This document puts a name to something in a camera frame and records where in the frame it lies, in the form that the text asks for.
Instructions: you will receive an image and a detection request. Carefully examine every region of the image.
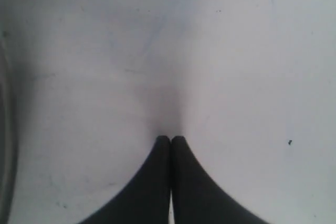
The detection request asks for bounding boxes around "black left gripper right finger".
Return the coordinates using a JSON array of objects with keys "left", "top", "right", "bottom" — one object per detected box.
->
[{"left": 170, "top": 136, "right": 265, "bottom": 223}]

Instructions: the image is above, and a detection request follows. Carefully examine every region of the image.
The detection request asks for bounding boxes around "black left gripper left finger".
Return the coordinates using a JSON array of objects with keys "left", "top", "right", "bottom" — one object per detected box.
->
[{"left": 83, "top": 135, "right": 171, "bottom": 224}]

